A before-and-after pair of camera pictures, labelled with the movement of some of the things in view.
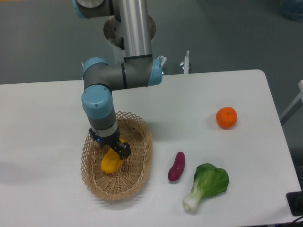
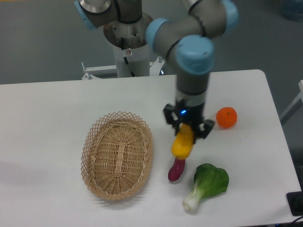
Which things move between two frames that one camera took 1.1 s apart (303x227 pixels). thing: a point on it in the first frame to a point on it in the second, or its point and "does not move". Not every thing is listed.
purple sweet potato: [175, 171] does not move
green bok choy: [209, 181] does not move
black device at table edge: [295, 202] does not move
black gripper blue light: [109, 141] to [182, 113]
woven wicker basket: [135, 168] does not move
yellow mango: [111, 161] to [182, 142]
